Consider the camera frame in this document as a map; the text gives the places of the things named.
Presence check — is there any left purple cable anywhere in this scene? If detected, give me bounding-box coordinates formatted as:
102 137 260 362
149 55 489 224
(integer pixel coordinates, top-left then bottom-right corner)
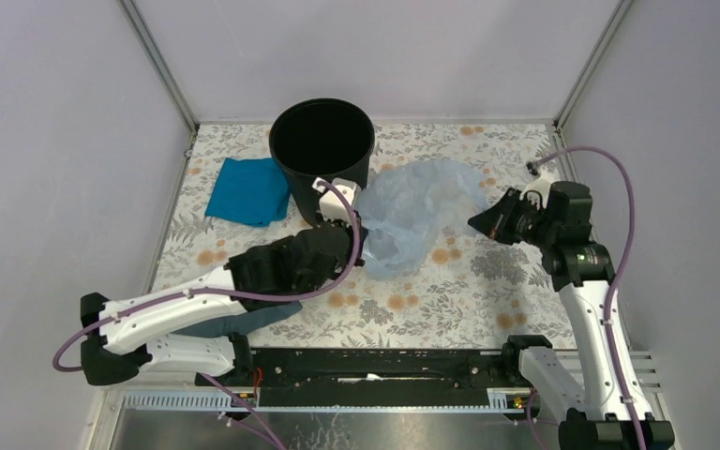
52 180 363 450

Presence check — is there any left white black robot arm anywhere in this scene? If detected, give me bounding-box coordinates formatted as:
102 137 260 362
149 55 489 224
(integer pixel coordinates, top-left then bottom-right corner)
80 224 368 386

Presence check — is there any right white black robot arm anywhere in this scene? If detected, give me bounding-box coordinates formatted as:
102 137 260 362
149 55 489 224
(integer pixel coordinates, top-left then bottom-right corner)
468 179 675 449

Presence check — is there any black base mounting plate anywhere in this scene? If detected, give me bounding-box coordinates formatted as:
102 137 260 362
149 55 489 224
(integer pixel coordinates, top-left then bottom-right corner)
216 348 532 398

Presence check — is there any white slotted cable duct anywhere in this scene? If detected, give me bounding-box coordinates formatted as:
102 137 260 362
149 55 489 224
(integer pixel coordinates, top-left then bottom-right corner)
124 383 526 414

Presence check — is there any right aluminium frame post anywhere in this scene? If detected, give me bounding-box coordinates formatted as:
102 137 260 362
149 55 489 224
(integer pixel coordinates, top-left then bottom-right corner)
553 0 636 129

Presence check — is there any grey blue trash bag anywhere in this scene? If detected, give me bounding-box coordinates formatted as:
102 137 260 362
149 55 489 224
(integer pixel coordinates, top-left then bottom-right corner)
173 302 302 338

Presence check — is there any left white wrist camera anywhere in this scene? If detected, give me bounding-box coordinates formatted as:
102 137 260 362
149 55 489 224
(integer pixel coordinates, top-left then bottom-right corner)
311 177 362 223

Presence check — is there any left aluminium frame post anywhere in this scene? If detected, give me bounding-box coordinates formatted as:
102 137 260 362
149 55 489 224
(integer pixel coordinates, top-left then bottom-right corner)
116 0 199 135

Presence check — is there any aluminium frame post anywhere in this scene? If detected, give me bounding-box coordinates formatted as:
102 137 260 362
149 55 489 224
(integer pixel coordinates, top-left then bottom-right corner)
553 0 636 129
116 0 199 135

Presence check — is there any bright blue trash bag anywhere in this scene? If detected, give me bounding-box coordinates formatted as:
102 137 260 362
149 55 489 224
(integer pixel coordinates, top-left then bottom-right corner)
204 158 291 227

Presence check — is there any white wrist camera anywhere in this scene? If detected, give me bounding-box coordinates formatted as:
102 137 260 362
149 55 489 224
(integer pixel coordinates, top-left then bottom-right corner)
520 161 557 209
311 177 362 223

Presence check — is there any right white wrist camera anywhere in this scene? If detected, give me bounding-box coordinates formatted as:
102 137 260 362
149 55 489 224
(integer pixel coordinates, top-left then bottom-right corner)
520 161 557 209

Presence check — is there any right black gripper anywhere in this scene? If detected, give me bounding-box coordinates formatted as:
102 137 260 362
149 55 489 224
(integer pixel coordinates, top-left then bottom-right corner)
467 187 558 248

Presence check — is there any black plastic trash bin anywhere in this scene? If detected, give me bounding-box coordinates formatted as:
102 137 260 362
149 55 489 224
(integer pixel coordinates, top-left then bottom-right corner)
268 97 376 225

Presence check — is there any floral patterned table mat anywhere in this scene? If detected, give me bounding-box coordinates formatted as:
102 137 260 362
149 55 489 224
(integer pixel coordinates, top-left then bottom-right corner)
153 124 576 349

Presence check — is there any light blue trash bag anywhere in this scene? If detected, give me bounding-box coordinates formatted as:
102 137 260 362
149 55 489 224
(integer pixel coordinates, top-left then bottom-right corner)
356 159 489 280

